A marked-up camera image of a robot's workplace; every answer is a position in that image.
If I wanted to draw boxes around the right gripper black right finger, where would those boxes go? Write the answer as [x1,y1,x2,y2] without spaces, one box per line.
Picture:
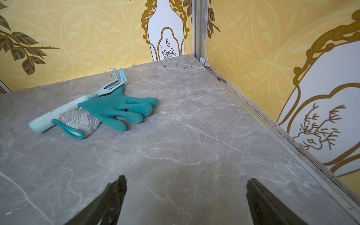
[246,178,306,225]

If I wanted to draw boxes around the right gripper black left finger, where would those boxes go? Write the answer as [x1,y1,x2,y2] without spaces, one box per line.
[66,175,127,225]

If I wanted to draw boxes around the aluminium frame corner post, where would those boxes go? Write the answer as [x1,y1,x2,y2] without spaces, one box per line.
[192,0,211,68]

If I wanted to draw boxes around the light blue hand rake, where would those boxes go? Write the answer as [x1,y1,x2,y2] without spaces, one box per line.
[28,68,128,134]

